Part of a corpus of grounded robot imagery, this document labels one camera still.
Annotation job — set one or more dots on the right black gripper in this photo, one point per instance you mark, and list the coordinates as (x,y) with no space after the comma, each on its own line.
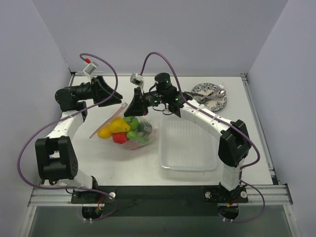
(142,101)

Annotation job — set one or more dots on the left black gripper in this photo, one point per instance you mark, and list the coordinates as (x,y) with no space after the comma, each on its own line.
(98,89)

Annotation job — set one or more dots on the clear zip top bag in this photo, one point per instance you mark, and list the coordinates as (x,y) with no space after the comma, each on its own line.
(129,133)

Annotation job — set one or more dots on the white plastic basket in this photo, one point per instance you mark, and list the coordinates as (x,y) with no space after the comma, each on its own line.
(184,146)

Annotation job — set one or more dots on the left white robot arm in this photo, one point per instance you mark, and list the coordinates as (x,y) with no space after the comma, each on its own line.
(56,157)

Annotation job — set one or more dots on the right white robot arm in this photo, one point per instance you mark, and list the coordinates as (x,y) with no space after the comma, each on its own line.
(234,142)

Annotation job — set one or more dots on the green fake fruit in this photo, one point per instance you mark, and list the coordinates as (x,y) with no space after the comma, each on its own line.
(133,122)

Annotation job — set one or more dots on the red fake tomato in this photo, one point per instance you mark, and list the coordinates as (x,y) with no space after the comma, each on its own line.
(119,138)

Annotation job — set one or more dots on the yellow fake lemon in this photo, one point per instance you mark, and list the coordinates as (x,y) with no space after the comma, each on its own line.
(104,133)

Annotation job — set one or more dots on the blue patterned plate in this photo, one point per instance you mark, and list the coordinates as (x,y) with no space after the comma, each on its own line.
(202,89)

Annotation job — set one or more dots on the metal spoon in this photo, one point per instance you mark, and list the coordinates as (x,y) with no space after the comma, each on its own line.
(219,94)

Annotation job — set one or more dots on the metal fork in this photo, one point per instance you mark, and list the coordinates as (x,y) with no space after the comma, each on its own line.
(217,88)

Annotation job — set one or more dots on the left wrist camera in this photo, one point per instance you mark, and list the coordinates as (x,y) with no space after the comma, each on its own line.
(89,69)

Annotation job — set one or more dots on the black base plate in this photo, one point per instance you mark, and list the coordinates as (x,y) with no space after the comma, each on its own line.
(160,201)

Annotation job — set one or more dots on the aluminium frame rail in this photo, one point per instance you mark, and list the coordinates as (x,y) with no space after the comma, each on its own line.
(270,194)

